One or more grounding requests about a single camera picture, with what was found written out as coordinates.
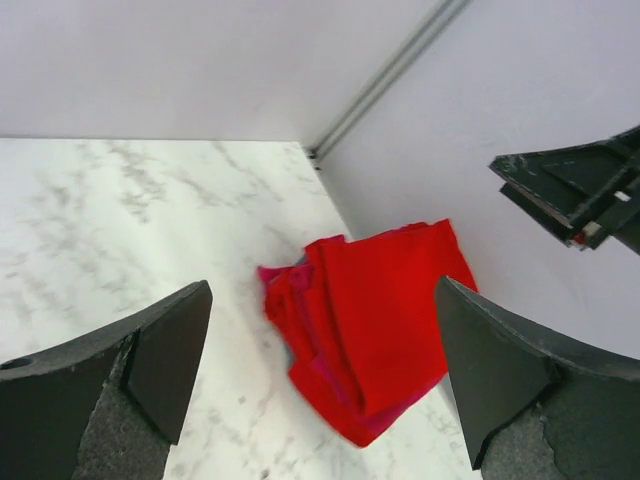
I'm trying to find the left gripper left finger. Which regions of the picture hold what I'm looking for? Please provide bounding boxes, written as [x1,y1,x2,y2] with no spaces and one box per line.
[1,281,213,479]

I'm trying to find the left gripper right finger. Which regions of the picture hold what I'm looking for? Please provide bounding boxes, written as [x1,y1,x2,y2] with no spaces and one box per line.
[435,277,639,479]

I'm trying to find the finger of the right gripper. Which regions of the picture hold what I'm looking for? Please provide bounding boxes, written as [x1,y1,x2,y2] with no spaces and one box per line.
[500,183,592,250]
[489,127,639,225]

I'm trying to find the red t-shirt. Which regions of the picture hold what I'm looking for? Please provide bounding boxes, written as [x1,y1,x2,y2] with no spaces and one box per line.
[305,219,477,417]
[257,266,379,448]

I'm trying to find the folded red t-shirt in stack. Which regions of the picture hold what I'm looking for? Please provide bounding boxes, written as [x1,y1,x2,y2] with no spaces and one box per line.
[257,266,379,448]

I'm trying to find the folded magenta t-shirt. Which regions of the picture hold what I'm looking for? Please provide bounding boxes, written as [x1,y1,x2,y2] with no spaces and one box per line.
[289,264,425,436]

